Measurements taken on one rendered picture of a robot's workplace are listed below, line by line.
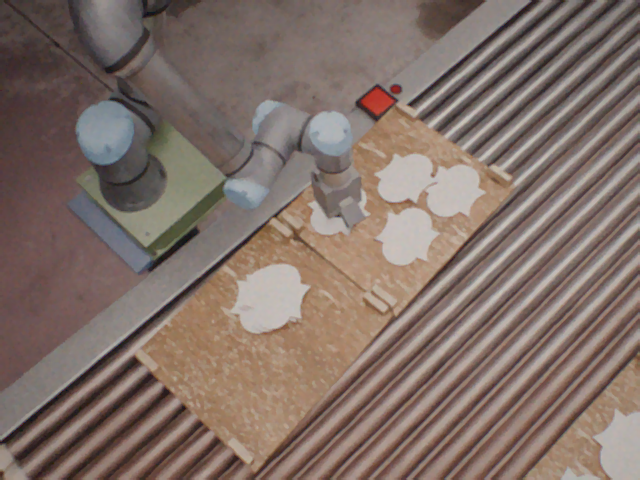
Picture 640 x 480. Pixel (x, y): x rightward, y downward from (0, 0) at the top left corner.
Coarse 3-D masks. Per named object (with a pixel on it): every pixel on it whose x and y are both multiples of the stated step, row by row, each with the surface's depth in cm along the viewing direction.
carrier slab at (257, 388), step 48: (336, 288) 151; (192, 336) 148; (240, 336) 147; (288, 336) 147; (336, 336) 146; (192, 384) 143; (240, 384) 143; (288, 384) 142; (240, 432) 138; (288, 432) 138
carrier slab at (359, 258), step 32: (384, 128) 169; (416, 128) 168; (384, 160) 165; (448, 160) 164; (384, 224) 157; (448, 224) 156; (480, 224) 156; (352, 256) 154; (448, 256) 153; (384, 288) 150; (416, 288) 150
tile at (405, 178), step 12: (396, 156) 164; (408, 156) 164; (420, 156) 163; (396, 168) 162; (408, 168) 162; (420, 168) 161; (384, 180) 161; (396, 180) 161; (408, 180) 160; (420, 180) 160; (432, 180) 159; (384, 192) 159; (396, 192) 159; (408, 192) 159; (420, 192) 158
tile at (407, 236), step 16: (416, 208) 157; (400, 224) 156; (416, 224) 156; (384, 240) 154; (400, 240) 154; (416, 240) 154; (432, 240) 154; (384, 256) 153; (400, 256) 152; (416, 256) 152
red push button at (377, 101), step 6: (378, 90) 175; (366, 96) 174; (372, 96) 174; (378, 96) 174; (384, 96) 174; (360, 102) 174; (366, 102) 174; (372, 102) 173; (378, 102) 173; (384, 102) 173; (390, 102) 173; (372, 108) 173; (378, 108) 173; (384, 108) 172
